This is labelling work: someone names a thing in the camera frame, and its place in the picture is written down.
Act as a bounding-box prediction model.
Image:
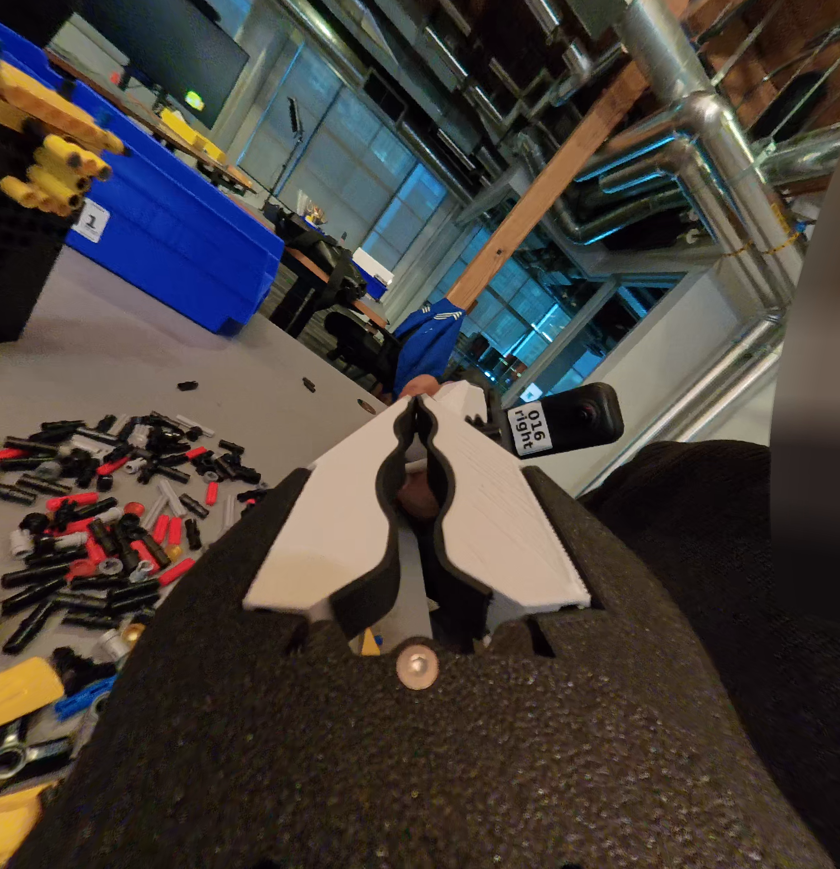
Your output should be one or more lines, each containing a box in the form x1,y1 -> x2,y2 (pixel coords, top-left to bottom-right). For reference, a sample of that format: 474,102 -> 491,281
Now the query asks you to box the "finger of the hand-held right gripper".
430,380 -> 495,435

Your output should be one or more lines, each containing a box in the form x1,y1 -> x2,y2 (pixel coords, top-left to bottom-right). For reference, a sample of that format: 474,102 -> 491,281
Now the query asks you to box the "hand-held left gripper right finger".
418,394 -> 592,647

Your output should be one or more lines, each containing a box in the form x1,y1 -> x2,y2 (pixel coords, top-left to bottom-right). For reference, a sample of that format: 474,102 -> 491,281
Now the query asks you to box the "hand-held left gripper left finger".
243,396 -> 421,640

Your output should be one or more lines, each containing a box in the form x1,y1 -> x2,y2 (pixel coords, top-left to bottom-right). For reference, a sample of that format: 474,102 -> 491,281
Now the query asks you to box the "blue striped jacket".
393,296 -> 468,398

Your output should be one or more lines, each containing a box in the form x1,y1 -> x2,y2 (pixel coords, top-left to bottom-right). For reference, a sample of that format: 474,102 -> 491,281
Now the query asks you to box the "black office chair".
323,309 -> 402,393

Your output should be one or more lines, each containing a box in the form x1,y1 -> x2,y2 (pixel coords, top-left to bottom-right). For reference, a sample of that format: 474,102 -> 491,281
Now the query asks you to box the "black bag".
276,209 -> 368,315

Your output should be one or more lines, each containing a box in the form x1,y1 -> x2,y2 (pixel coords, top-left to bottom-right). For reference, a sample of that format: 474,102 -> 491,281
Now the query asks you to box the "pile of black red pins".
0,411 -> 270,656

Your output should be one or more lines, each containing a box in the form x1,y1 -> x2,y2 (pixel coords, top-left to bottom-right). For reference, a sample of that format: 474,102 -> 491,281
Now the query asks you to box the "person's dark sweater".
579,440 -> 840,869

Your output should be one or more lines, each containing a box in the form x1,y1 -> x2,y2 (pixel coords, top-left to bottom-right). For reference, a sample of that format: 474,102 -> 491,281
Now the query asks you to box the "wooden beam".
446,61 -> 653,315

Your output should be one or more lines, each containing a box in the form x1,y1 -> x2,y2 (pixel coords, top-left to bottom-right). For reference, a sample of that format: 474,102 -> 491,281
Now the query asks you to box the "blue bin with white label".
66,88 -> 286,338

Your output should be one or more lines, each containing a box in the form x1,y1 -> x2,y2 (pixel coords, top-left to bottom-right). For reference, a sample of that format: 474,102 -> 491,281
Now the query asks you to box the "pile of mixed toy building pieces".
0,655 -> 146,869

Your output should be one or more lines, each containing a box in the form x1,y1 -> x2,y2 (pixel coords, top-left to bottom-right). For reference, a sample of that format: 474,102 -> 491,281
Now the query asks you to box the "black monitor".
72,0 -> 251,131

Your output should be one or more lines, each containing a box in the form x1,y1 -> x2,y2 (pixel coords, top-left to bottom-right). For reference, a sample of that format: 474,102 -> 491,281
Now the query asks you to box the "plain blue bin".
0,14 -> 61,72

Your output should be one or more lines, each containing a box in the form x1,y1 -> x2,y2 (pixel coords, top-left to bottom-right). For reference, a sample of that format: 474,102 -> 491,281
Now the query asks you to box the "silver ventilation duct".
515,0 -> 811,320

